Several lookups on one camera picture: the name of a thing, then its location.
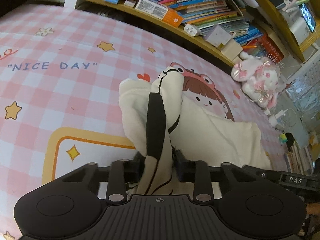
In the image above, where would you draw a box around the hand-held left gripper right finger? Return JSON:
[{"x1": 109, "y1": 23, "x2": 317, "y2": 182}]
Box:
[{"x1": 175, "y1": 150, "x2": 251, "y2": 203}]

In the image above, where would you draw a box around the cream plain box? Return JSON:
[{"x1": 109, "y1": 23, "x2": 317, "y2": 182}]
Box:
[{"x1": 221, "y1": 39, "x2": 243, "y2": 59}]

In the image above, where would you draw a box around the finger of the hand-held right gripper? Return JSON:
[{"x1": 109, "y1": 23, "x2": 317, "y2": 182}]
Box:
[{"x1": 242, "y1": 164, "x2": 281, "y2": 184}]

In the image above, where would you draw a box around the white cube box yellow label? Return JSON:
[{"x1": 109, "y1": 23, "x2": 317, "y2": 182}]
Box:
[{"x1": 205, "y1": 24, "x2": 234, "y2": 48}]

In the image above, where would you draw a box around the pink checked desk mat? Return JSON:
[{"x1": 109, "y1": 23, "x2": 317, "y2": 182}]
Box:
[{"x1": 0, "y1": 4, "x2": 310, "y2": 240}]

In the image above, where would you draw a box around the row of colourful books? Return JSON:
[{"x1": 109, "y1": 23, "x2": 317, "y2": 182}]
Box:
[{"x1": 84, "y1": 0, "x2": 285, "y2": 61}]

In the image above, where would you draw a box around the yellow woven basket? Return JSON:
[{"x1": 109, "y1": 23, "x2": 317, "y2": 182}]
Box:
[{"x1": 299, "y1": 27, "x2": 320, "y2": 53}]

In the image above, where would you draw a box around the flat orange white box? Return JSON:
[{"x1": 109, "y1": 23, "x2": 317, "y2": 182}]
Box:
[{"x1": 135, "y1": 0, "x2": 184, "y2": 28}]

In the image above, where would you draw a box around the cream printed t-shirt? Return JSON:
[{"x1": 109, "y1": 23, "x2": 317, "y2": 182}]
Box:
[{"x1": 119, "y1": 65, "x2": 273, "y2": 196}]

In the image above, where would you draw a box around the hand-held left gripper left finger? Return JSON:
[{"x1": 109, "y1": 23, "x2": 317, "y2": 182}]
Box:
[{"x1": 61, "y1": 152, "x2": 147, "y2": 204}]

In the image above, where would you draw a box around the person's right hand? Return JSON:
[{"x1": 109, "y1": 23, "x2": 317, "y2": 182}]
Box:
[{"x1": 306, "y1": 203, "x2": 320, "y2": 216}]

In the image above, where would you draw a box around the pink white plush bunny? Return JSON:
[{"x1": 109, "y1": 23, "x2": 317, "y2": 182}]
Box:
[{"x1": 231, "y1": 52, "x2": 283, "y2": 111}]

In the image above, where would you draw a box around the white plug-in charger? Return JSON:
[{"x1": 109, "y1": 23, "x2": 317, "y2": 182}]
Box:
[{"x1": 269, "y1": 111, "x2": 286, "y2": 127}]

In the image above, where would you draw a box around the red thick book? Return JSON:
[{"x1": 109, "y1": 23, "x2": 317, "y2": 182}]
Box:
[{"x1": 252, "y1": 34, "x2": 285, "y2": 61}]

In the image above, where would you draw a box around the white wooden bookshelf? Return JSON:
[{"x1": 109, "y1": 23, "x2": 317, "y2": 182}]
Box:
[{"x1": 64, "y1": 0, "x2": 320, "y2": 68}]

